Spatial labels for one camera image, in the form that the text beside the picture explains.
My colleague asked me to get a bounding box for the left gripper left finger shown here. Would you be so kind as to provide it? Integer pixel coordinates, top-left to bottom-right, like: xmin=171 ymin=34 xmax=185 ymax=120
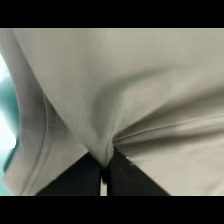
xmin=35 ymin=151 xmax=103 ymax=197

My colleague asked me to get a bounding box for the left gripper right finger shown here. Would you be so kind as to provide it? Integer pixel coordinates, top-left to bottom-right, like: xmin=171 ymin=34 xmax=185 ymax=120
xmin=105 ymin=147 xmax=171 ymax=197

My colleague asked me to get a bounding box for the cream white garment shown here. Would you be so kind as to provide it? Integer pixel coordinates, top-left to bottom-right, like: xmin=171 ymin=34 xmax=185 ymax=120
xmin=0 ymin=28 xmax=224 ymax=197

